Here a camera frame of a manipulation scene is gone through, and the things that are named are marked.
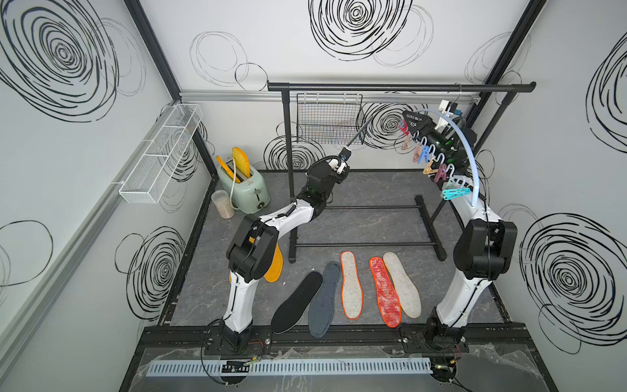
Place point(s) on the yellow felt insole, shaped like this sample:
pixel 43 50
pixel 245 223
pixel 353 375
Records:
pixel 274 272

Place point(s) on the orange-yellow insole in toaster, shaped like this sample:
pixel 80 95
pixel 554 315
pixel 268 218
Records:
pixel 228 170

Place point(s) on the clear plastic cup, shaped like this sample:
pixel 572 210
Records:
pixel 222 202

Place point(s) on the light blue clip hanger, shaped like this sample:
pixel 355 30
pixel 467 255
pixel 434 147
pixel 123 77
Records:
pixel 456 151

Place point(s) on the red clothespin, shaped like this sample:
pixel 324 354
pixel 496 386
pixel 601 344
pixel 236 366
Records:
pixel 404 128

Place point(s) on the teal clothespin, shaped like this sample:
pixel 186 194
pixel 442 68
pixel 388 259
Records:
pixel 454 193

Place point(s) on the purple clothespin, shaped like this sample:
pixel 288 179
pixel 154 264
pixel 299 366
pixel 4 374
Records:
pixel 441 174

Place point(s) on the black garment rack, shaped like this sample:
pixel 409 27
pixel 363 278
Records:
pixel 286 88

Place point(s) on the black foam insole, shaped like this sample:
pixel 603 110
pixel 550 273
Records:
pixel 291 310

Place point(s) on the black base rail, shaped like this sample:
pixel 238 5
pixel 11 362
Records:
pixel 408 338

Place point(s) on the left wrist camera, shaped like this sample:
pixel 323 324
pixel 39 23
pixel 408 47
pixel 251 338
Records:
pixel 339 163

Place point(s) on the yellow clothespin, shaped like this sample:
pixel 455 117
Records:
pixel 432 167

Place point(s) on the beige pink clothespin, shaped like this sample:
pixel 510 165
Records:
pixel 406 145

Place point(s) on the yellow insole in toaster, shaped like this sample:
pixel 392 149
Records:
pixel 241 162

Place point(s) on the mint clothespin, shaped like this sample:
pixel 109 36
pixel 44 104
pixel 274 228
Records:
pixel 455 182

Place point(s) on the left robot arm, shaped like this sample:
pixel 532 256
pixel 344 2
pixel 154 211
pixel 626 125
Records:
pixel 251 252

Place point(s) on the white yellow-edged insole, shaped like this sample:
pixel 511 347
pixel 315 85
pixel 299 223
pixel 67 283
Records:
pixel 408 295

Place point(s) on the red orange-edged insole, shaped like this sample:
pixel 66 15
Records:
pixel 387 298

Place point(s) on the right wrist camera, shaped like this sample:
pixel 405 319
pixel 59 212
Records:
pixel 448 109

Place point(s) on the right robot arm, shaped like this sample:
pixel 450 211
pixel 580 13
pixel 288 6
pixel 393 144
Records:
pixel 486 246

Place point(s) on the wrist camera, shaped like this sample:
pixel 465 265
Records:
pixel 339 163
pixel 448 109

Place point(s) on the white mesh wall shelf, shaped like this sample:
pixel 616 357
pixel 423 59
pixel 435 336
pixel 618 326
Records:
pixel 151 175

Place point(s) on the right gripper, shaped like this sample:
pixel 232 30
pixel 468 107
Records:
pixel 424 126

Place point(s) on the blue clothespin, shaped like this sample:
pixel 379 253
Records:
pixel 425 155

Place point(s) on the white orange-edged insole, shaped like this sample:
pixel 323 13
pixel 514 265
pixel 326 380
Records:
pixel 351 292

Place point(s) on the dark grey felt insole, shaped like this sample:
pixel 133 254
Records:
pixel 322 308

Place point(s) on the black wire basket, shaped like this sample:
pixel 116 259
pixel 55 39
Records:
pixel 328 119

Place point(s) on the mint green toaster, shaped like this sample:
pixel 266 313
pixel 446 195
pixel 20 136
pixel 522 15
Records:
pixel 249 196

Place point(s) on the white slotted cable duct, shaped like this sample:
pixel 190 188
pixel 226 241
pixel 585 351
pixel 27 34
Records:
pixel 289 367

